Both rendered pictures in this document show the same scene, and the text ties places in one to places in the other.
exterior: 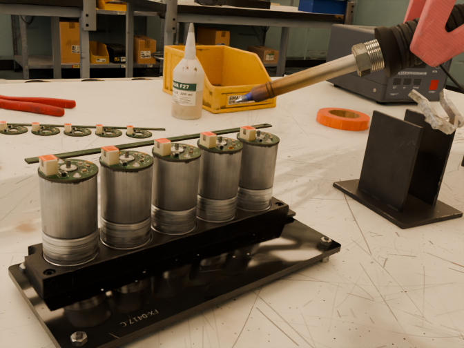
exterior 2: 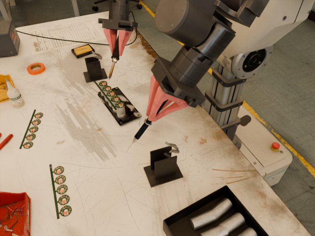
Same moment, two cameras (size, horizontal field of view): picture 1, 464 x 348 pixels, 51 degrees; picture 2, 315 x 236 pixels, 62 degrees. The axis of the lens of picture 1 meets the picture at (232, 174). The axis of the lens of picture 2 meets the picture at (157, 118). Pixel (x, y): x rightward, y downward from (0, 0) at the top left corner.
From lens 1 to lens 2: 71 cm
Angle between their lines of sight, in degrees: 68
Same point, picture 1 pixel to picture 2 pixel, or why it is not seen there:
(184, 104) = (21, 101)
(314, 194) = (90, 86)
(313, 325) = (133, 95)
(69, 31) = not seen: outside the picture
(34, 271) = (126, 118)
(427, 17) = (121, 51)
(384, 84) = (15, 49)
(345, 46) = not seen: outside the picture
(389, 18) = not seen: outside the picture
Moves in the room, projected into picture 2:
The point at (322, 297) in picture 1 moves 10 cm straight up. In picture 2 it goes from (127, 92) to (124, 67)
